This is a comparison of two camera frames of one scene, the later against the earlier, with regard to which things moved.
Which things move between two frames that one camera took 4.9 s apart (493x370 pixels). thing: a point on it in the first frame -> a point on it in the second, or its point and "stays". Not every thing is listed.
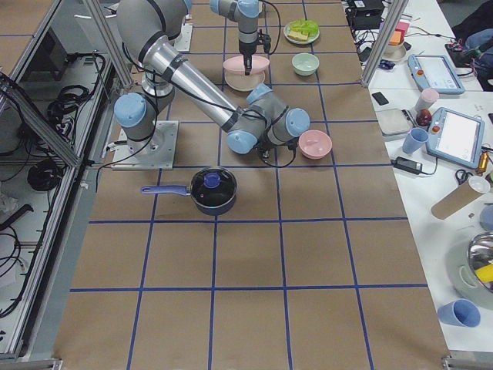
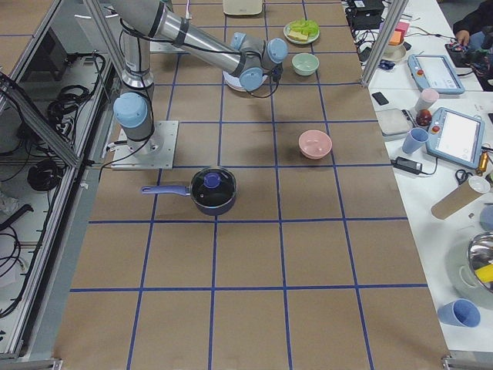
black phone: (380, 98) stays
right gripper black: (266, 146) -> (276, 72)
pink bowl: (315, 144) stays
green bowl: (305, 64) stays
